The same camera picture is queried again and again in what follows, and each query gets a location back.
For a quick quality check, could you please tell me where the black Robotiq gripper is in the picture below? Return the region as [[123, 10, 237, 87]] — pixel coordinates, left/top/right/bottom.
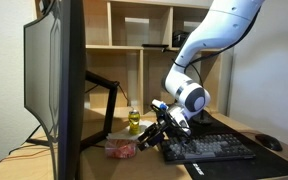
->
[[137, 111, 191, 153]]

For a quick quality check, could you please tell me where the black desk mat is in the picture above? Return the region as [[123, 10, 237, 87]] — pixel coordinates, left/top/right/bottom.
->
[[150, 103, 288, 180]]

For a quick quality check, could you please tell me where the grey and black keyboard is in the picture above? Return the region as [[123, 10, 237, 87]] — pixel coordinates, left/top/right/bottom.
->
[[159, 133, 257, 165]]

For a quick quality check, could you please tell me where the black computer mouse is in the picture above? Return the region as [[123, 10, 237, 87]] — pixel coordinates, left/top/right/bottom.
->
[[254, 133, 284, 152]]

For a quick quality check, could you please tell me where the wooden shelf hutch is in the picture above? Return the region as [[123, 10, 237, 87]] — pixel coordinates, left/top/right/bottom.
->
[[33, 0, 234, 116]]

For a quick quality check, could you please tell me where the black monitor stand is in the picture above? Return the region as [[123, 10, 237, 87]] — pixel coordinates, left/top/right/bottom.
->
[[25, 70, 121, 152]]

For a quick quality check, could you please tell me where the red cable on desk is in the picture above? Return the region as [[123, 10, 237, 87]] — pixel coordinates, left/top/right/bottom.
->
[[0, 147, 52, 164]]

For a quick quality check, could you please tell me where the black curved monitor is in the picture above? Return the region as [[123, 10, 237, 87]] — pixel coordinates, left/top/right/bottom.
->
[[23, 0, 87, 180]]

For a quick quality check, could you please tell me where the wooden desk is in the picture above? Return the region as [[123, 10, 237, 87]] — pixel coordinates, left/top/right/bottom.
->
[[0, 105, 288, 180]]

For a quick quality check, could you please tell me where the flat black tablet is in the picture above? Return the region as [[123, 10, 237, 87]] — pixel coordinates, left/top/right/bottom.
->
[[141, 43, 170, 49]]

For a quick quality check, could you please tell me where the black device on shelf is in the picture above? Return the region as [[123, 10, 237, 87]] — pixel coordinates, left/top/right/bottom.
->
[[171, 29, 191, 49]]

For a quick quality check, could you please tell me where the wrist camera with blue connector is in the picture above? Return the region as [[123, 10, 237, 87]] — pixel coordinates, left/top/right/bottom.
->
[[150, 98, 169, 113]]

